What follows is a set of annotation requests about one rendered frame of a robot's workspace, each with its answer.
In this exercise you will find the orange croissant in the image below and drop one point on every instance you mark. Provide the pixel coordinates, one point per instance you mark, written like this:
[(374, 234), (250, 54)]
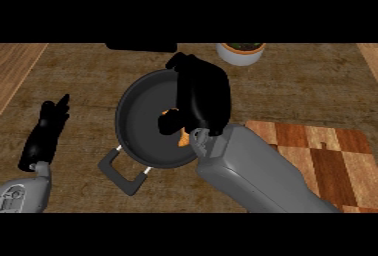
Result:
[(184, 140)]

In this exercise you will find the checkered wooden cutting board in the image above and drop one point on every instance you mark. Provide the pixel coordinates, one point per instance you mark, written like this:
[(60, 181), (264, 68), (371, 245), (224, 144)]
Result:
[(326, 163)]

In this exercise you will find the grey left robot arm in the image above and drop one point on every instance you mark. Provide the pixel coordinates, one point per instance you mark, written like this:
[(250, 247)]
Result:
[(24, 193)]

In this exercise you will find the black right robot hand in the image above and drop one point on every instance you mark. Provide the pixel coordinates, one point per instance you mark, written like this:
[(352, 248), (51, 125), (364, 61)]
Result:
[(204, 93)]

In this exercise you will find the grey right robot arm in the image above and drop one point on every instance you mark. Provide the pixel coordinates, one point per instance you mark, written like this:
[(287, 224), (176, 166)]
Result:
[(256, 170)]

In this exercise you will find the white plant pot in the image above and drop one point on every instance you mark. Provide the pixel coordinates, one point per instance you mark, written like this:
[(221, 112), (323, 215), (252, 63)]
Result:
[(241, 53)]

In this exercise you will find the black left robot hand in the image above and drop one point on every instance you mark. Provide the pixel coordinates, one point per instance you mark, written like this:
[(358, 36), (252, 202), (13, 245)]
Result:
[(45, 133)]

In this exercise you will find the dark grey pot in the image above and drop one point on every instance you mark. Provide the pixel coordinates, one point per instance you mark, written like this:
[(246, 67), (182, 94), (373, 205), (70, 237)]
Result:
[(148, 123)]

